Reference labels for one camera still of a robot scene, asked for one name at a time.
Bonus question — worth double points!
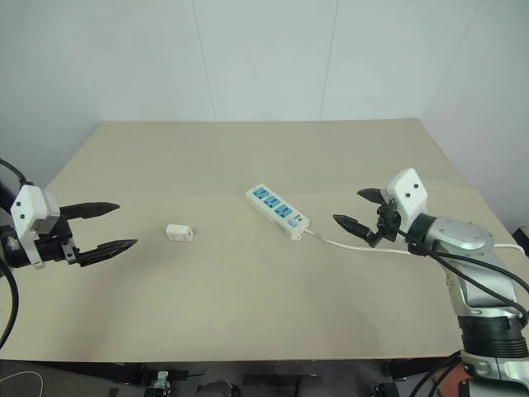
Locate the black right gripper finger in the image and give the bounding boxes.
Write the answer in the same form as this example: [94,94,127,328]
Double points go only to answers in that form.
[331,213,371,240]
[356,188,389,204]

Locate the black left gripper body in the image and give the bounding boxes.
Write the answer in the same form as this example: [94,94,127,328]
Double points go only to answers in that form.
[34,208,82,265]

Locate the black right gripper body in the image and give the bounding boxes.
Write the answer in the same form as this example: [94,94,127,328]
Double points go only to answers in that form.
[369,201,403,249]

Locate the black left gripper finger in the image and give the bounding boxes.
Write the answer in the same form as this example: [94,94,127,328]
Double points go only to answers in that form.
[61,201,122,222]
[78,238,139,268]

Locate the white plug adapter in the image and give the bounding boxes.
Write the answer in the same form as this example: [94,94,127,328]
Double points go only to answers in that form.
[165,222,196,244]

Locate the white power strip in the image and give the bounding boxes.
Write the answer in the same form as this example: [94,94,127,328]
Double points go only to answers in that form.
[245,184,311,242]

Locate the metal table clamp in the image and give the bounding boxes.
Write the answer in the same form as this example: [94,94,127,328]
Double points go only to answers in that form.
[150,371,171,392]

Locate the orange red object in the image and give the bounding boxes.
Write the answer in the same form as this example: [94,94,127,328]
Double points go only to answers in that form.
[429,366,470,397]

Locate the white power cable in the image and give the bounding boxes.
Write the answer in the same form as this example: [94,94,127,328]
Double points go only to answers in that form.
[303,228,524,254]

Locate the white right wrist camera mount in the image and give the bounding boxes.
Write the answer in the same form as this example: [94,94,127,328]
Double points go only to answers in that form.
[384,167,428,233]

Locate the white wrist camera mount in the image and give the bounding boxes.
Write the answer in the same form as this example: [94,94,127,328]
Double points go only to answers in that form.
[10,184,62,270]
[384,167,428,233]

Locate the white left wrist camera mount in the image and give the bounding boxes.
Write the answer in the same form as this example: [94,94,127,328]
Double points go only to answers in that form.
[10,184,62,270]

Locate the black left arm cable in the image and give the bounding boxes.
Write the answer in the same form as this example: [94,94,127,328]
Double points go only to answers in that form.
[0,158,27,349]

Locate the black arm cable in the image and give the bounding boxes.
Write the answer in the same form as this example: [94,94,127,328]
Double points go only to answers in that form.
[395,229,529,324]
[0,158,27,349]

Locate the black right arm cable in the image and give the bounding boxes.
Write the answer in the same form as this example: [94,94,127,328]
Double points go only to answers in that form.
[395,229,529,324]

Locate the thin white cable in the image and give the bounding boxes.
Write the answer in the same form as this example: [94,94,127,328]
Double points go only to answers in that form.
[0,371,45,397]

